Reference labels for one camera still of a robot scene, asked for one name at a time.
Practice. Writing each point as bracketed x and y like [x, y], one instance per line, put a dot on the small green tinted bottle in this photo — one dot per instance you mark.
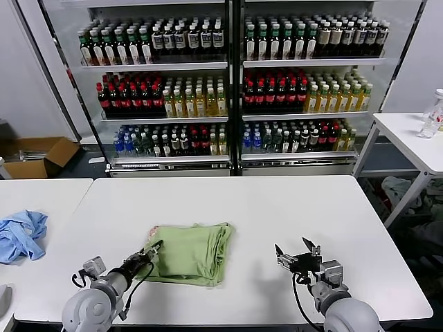
[139, 147]
[148, 147]
[277, 142]
[267, 142]

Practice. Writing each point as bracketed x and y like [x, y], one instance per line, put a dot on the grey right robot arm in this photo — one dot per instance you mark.
[346, 311]

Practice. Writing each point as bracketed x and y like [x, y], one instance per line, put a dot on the small green cap tea bottle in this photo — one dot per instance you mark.
[296, 142]
[286, 142]
[157, 148]
[167, 148]

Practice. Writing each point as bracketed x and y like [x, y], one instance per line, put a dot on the small red cap cola bottle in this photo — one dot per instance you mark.
[194, 143]
[324, 138]
[333, 138]
[204, 143]

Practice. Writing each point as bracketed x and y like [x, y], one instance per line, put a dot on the light green t-shirt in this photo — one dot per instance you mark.
[194, 256]

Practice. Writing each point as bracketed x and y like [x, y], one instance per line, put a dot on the crumpled light blue cloth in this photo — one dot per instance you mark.
[20, 238]

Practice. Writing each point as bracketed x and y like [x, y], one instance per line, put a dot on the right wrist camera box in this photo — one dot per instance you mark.
[332, 273]

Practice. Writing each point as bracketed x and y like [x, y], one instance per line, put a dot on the white fridge shelf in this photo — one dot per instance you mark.
[304, 116]
[155, 65]
[297, 157]
[166, 120]
[311, 63]

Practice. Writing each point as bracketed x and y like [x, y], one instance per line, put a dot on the metal shelf rack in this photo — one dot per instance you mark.
[297, 171]

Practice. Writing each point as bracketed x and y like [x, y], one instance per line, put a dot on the display fridge cabinet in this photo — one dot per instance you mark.
[166, 172]

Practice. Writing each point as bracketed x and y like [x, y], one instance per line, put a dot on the small white floor object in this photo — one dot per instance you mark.
[96, 160]

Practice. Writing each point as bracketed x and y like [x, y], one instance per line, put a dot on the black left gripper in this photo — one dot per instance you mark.
[136, 264]

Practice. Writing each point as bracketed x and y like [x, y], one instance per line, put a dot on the pale cloth heap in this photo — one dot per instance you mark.
[396, 188]

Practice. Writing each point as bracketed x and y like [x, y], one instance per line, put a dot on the small blue water bottle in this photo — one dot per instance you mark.
[247, 143]
[257, 143]
[118, 146]
[129, 146]

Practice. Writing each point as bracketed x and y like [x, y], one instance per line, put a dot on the small white cap dark bottle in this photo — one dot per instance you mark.
[305, 140]
[185, 145]
[176, 145]
[314, 140]

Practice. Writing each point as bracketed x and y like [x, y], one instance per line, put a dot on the small yellow juice bottle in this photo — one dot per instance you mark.
[351, 140]
[214, 145]
[223, 144]
[343, 140]

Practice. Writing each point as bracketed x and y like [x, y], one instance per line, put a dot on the open cardboard box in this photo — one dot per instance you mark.
[52, 155]

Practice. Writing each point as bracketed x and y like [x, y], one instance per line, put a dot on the clear plastic bottle white cap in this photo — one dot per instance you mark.
[431, 128]

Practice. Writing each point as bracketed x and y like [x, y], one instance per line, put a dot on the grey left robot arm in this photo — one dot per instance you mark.
[90, 307]

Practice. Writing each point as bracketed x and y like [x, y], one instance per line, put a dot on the black framed glass fridge door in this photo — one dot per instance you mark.
[398, 52]
[62, 69]

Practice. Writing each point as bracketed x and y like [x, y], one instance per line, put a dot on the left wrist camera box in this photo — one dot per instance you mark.
[94, 267]

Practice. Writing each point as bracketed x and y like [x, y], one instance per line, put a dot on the white side table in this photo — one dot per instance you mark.
[408, 131]

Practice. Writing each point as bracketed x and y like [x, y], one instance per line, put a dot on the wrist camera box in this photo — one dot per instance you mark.
[94, 267]
[332, 273]

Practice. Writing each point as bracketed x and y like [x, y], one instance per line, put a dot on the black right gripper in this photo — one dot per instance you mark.
[306, 263]

